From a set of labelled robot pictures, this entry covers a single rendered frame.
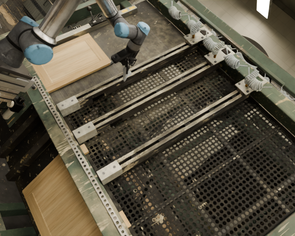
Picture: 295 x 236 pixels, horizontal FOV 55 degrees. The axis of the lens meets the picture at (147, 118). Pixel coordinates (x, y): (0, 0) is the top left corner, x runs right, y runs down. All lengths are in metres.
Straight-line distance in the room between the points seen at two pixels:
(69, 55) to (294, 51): 5.60
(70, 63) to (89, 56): 0.14
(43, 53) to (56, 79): 0.70
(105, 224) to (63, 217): 0.52
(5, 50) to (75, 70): 0.67
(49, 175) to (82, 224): 0.42
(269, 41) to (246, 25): 0.66
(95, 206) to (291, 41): 6.19
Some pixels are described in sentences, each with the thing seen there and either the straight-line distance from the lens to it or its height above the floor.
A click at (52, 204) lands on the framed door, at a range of 2.02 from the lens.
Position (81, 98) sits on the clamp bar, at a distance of 1.83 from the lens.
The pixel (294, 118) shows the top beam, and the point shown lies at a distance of 1.84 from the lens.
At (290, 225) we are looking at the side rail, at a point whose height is 1.47.
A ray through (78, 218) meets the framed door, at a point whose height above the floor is 0.55.
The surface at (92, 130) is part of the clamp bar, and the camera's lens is 1.69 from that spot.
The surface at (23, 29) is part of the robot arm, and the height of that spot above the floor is 1.22.
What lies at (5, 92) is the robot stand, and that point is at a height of 0.88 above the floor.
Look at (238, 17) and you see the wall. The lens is 7.32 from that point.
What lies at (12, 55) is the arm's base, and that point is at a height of 1.09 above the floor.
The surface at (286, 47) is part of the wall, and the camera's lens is 7.06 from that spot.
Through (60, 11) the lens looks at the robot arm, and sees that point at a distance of 1.33.
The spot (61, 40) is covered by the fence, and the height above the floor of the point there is 1.13.
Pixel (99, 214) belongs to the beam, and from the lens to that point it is 1.51.
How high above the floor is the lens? 1.58
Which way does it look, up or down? 10 degrees down
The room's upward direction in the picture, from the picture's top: 46 degrees clockwise
